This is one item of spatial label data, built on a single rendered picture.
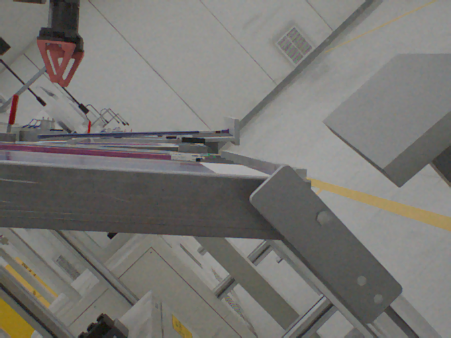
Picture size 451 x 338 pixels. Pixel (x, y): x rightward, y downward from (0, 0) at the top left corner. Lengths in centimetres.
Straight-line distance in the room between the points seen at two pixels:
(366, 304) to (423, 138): 35
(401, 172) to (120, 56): 799
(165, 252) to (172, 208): 149
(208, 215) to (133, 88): 813
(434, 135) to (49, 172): 54
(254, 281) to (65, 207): 109
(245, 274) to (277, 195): 108
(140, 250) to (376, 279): 154
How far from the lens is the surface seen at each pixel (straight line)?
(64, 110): 573
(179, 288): 209
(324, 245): 55
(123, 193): 56
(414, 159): 87
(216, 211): 57
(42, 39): 112
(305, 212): 54
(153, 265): 206
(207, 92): 871
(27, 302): 134
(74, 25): 117
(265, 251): 205
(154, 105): 866
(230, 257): 159
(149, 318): 111
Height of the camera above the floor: 86
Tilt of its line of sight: 7 degrees down
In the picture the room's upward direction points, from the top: 44 degrees counter-clockwise
